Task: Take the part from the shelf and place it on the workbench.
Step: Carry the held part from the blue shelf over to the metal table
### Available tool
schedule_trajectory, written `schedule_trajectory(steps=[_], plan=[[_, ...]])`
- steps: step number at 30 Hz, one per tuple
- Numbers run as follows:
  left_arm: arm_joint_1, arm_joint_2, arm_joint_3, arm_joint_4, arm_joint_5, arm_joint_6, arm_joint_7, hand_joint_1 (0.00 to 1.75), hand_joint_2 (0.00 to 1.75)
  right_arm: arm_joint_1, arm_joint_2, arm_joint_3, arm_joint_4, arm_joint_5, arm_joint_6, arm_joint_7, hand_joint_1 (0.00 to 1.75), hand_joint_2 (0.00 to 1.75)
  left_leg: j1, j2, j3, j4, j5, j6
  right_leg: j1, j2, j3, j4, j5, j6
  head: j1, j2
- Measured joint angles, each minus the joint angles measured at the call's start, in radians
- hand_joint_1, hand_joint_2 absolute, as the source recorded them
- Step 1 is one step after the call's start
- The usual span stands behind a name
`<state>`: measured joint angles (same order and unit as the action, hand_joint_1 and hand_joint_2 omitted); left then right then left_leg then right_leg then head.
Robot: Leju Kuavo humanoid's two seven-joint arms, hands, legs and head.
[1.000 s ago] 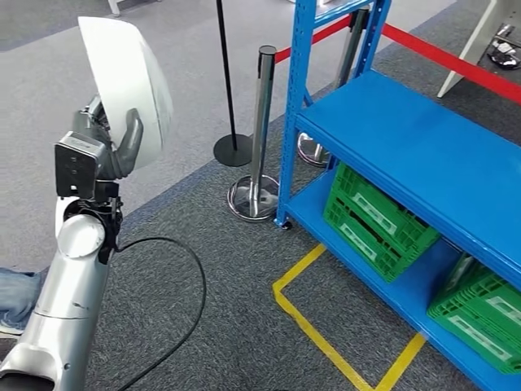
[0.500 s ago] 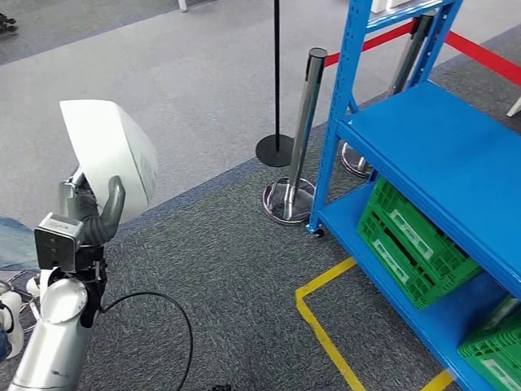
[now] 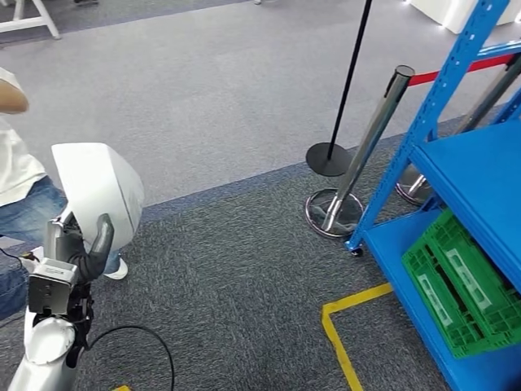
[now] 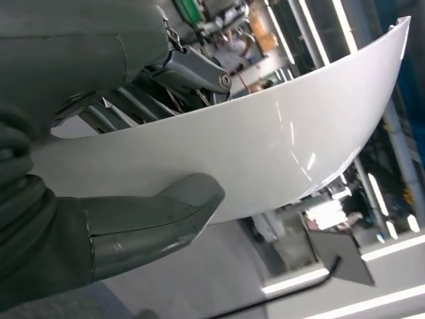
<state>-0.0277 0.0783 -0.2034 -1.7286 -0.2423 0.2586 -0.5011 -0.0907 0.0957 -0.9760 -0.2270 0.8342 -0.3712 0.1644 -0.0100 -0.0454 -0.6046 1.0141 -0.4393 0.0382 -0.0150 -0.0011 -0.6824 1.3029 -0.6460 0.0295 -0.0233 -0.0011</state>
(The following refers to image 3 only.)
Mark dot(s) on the white lit display plinth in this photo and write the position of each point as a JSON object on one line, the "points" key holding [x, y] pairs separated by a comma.
{"points": [[455, 13]]}

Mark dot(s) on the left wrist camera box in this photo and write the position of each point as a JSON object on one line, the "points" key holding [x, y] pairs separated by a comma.
{"points": [[50, 289]]}

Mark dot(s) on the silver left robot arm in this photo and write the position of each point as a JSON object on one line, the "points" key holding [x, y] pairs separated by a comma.
{"points": [[49, 345]]}

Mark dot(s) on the black pole stanchion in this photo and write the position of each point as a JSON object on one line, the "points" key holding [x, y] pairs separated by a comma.
{"points": [[329, 159]]}

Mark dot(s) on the white curved plastic part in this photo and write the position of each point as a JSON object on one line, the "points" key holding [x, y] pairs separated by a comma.
{"points": [[97, 183]]}

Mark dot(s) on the green folded plastic crate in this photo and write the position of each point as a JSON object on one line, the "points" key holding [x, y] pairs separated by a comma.
{"points": [[460, 286]]}

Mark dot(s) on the blue metal shelf rack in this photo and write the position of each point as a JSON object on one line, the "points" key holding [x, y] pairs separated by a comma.
{"points": [[480, 172]]}

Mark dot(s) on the chrome stanchion post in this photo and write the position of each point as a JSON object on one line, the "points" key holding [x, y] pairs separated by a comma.
{"points": [[366, 145], [484, 108]]}

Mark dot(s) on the white table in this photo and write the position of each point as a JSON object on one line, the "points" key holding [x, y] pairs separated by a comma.
{"points": [[41, 21]]}

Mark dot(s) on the person's forearm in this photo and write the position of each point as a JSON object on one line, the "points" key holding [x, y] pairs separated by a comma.
{"points": [[12, 98]]}

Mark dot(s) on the yellow floor tape square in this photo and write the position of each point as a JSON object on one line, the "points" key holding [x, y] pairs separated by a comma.
{"points": [[121, 388]]}

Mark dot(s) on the short red barrier belt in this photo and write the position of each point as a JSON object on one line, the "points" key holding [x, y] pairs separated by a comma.
{"points": [[468, 67]]}

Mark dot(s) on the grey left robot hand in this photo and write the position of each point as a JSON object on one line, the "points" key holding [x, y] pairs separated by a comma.
{"points": [[99, 248]]}

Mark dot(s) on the person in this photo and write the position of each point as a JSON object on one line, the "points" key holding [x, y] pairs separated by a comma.
{"points": [[24, 210]]}

